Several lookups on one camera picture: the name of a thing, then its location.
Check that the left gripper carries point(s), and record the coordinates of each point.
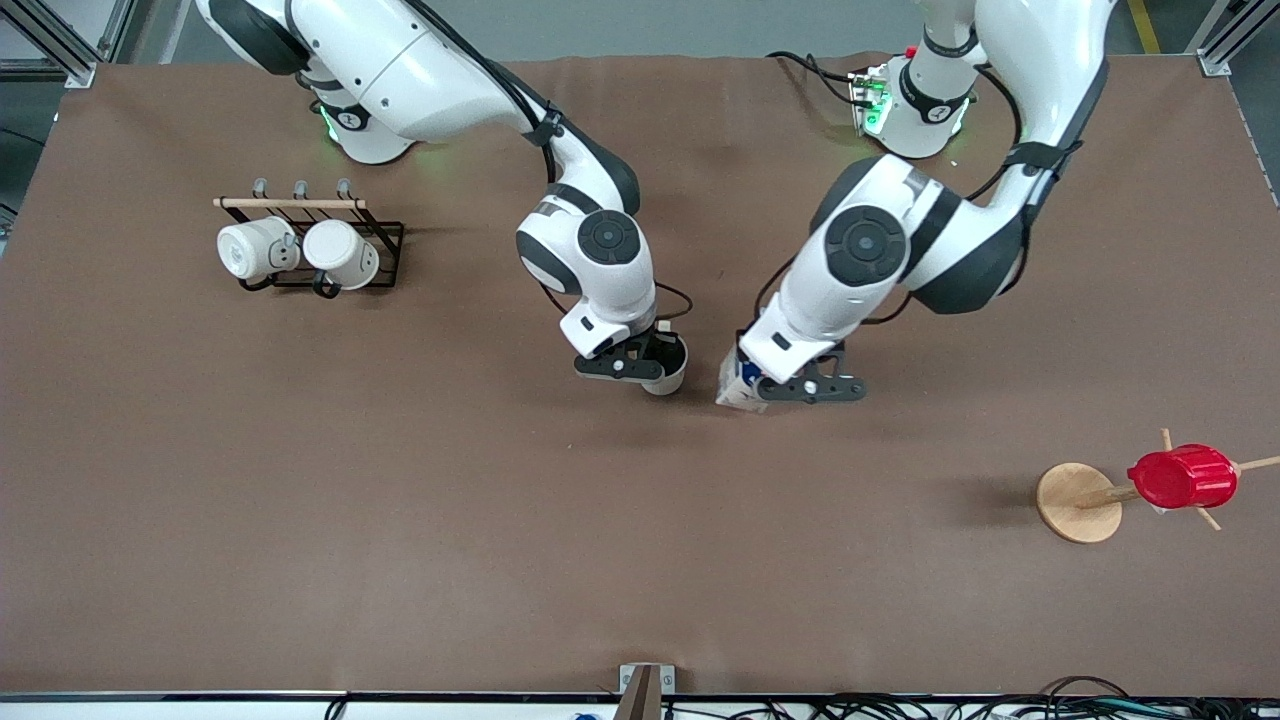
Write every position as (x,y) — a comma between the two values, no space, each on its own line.
(740,352)

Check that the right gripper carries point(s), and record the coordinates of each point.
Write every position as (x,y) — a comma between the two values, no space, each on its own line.
(661,350)

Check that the grey ribbed cup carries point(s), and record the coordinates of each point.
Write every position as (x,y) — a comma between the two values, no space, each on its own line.
(665,378)

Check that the blue white milk carton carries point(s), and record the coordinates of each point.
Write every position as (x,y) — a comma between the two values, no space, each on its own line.
(738,392)

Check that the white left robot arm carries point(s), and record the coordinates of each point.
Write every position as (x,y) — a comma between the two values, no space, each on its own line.
(870,250)

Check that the green-lit arm base control box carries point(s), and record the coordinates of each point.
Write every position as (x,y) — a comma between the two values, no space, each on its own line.
(870,100)

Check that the red plastic cup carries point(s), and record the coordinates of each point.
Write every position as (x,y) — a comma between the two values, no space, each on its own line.
(1185,478)

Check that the brown table cover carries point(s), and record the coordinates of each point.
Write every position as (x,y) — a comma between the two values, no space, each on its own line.
(500,520)

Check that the wooden mug tree stand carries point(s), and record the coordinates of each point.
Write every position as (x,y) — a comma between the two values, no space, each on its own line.
(1075,505)

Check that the white mug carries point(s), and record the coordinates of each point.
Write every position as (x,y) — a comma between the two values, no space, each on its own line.
(250,250)
(340,252)

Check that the metal bracket with wooden bar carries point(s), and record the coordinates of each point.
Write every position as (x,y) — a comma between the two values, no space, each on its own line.
(645,685)

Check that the aluminium frame post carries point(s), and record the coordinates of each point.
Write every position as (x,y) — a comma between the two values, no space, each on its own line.
(1225,45)
(60,45)

